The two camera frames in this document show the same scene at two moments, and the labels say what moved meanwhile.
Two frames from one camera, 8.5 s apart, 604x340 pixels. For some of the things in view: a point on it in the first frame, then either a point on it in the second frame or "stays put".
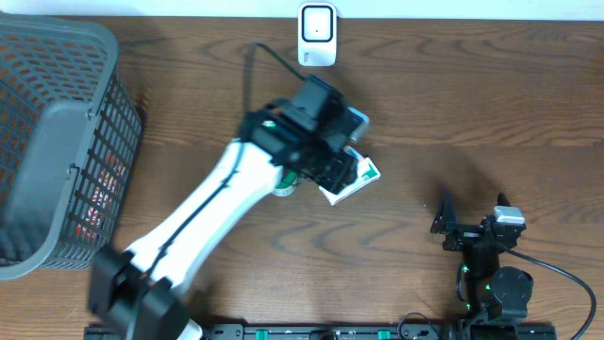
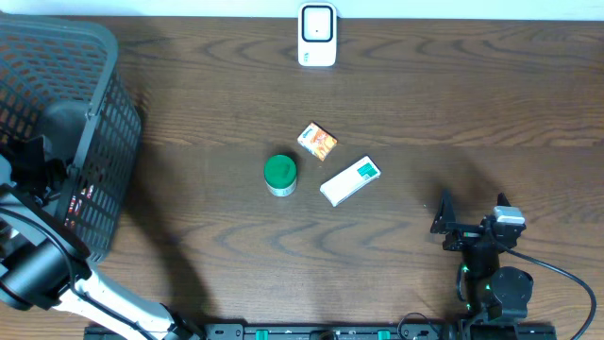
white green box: x=367 y=174 stays put
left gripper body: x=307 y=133 -> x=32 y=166
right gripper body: x=463 y=235 stays put
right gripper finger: x=445 y=215 stays put
